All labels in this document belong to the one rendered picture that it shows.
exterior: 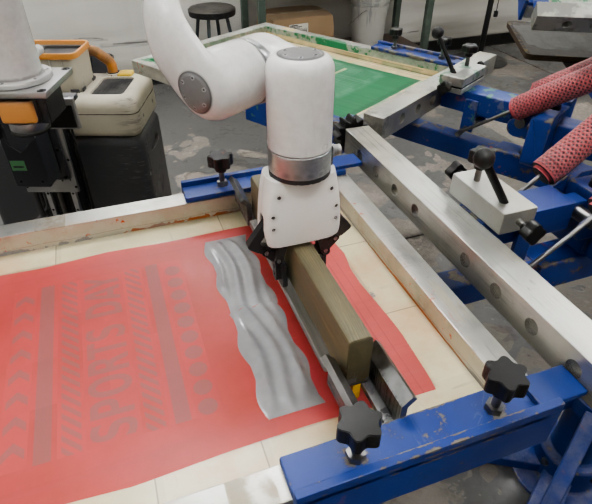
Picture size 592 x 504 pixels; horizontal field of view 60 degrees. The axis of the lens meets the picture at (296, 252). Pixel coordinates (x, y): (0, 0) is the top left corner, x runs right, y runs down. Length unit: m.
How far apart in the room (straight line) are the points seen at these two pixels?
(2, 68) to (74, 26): 3.36
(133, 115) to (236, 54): 1.08
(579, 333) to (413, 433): 0.22
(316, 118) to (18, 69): 0.65
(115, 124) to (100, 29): 2.80
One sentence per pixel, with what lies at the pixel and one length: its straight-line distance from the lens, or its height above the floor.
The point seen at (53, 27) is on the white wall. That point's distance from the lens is 4.43.
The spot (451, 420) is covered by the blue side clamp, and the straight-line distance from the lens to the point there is 0.58.
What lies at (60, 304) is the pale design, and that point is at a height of 0.96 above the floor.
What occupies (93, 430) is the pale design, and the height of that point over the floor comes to 0.96.
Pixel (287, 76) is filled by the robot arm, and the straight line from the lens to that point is 0.54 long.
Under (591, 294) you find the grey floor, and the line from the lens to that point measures 2.51.
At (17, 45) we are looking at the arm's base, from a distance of 1.07.
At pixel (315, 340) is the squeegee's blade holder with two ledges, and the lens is 0.63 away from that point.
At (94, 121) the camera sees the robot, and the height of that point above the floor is 0.84.
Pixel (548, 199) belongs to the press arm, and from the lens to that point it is 0.89.
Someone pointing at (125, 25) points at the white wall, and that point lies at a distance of 4.43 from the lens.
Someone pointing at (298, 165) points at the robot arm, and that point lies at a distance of 0.58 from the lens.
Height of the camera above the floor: 1.46
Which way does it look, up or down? 37 degrees down
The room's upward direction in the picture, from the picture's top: straight up
